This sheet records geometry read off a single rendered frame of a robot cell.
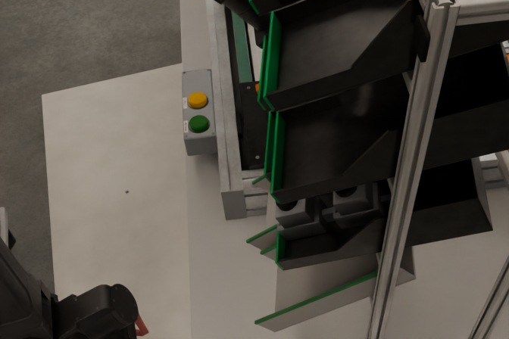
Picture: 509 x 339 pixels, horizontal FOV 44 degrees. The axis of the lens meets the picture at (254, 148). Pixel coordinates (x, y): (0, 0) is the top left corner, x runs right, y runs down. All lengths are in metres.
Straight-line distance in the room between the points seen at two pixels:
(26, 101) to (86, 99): 1.37
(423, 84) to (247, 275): 0.78
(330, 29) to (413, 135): 0.15
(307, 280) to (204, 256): 0.31
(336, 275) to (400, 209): 0.32
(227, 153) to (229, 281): 0.26
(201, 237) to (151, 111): 0.39
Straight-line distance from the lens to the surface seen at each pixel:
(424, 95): 0.57
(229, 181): 1.27
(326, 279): 1.01
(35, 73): 3.11
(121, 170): 1.45
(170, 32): 3.13
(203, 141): 1.35
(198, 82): 1.46
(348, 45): 0.64
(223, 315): 1.23
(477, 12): 0.53
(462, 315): 1.25
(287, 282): 1.08
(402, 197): 0.68
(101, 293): 0.87
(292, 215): 0.85
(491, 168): 1.36
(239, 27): 1.61
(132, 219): 1.37
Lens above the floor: 1.97
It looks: 50 degrees down
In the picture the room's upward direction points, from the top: 6 degrees counter-clockwise
